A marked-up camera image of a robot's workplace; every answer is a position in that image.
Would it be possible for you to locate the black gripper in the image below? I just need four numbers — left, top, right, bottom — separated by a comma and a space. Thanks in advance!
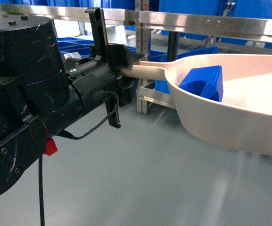
65, 44, 147, 118

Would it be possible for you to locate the blue plastic part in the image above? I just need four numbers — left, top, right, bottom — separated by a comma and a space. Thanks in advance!
178, 65, 223, 102

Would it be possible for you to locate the beige plastic dustpan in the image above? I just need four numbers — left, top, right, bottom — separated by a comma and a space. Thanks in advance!
122, 54, 272, 155

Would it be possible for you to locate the metal shelf rack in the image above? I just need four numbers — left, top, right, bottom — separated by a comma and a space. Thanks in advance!
0, 4, 272, 115

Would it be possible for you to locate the red clip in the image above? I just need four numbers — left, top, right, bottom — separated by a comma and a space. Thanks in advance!
43, 138, 58, 156

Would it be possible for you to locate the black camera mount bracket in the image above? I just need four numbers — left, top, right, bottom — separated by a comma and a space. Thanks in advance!
85, 7, 121, 129

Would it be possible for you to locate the black cable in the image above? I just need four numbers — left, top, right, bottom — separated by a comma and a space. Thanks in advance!
38, 91, 120, 226

